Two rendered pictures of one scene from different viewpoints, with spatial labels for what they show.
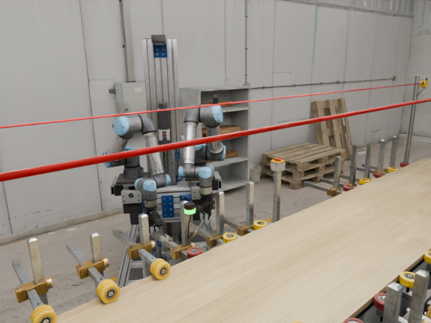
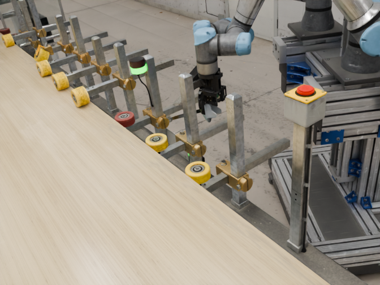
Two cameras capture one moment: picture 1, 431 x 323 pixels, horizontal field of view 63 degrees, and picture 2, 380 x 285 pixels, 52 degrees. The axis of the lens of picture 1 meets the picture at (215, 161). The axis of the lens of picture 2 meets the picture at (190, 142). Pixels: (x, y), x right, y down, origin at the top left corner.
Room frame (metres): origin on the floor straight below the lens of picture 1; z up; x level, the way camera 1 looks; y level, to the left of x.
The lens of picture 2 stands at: (2.08, -1.26, 1.65)
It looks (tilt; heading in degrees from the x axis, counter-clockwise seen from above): 33 degrees down; 97
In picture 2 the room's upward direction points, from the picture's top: 8 degrees counter-clockwise
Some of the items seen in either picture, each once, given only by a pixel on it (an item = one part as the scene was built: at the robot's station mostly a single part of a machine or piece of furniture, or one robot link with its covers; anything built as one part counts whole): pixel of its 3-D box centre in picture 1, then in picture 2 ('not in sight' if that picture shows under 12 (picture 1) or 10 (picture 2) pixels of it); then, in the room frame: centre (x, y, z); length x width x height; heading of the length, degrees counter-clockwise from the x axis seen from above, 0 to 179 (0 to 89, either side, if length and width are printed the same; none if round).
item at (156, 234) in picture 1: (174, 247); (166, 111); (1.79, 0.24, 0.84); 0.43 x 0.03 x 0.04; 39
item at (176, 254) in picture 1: (183, 250); (155, 118); (1.75, 0.19, 0.85); 0.14 x 0.06 x 0.05; 129
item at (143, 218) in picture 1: (145, 257); (128, 93); (1.61, 0.36, 0.89); 0.04 x 0.04 x 0.48; 39
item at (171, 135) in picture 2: (188, 260); (170, 139); (1.81, 0.16, 0.75); 0.26 x 0.01 x 0.10; 129
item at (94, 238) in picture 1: (99, 279); (106, 82); (1.45, 0.56, 0.87); 0.04 x 0.04 x 0.48; 39
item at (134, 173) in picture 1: (132, 170); (318, 16); (2.51, 0.62, 1.09); 0.15 x 0.15 x 0.10
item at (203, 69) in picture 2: (205, 190); (207, 66); (2.00, 0.06, 1.11); 0.08 x 0.08 x 0.05
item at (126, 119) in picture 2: (194, 259); (126, 126); (1.64, 0.12, 0.85); 0.08 x 0.08 x 0.11
